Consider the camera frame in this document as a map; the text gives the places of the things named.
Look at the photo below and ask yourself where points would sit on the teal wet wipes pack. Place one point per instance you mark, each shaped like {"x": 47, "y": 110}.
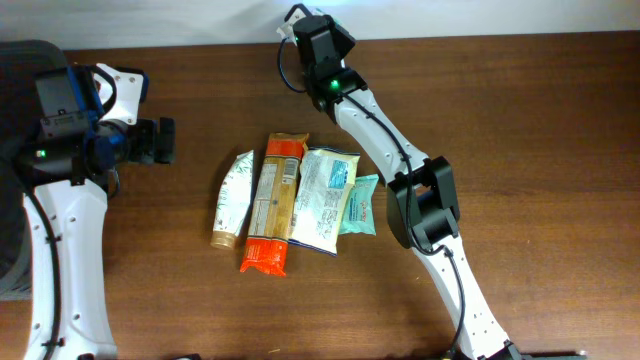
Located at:
{"x": 358, "y": 214}

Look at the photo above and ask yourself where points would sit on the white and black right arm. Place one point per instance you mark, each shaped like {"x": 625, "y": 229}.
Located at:
{"x": 422, "y": 203}

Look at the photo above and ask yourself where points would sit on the grey plastic mesh basket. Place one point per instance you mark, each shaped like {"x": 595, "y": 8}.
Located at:
{"x": 21, "y": 61}

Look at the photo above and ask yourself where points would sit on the white yellow wipes bag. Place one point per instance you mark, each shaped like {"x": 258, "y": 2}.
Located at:
{"x": 326, "y": 179}

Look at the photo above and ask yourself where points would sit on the white bamboo print tube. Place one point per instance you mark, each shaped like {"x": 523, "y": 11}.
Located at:
{"x": 233, "y": 202}

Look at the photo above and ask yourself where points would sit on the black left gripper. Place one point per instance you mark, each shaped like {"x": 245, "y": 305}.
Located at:
{"x": 148, "y": 150}

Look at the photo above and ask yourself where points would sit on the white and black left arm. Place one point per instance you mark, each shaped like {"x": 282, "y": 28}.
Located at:
{"x": 90, "y": 125}

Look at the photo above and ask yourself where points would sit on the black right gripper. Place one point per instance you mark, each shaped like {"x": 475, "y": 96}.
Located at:
{"x": 341, "y": 41}

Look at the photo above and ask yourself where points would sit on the orange spaghetti package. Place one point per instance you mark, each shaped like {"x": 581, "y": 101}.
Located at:
{"x": 273, "y": 205}

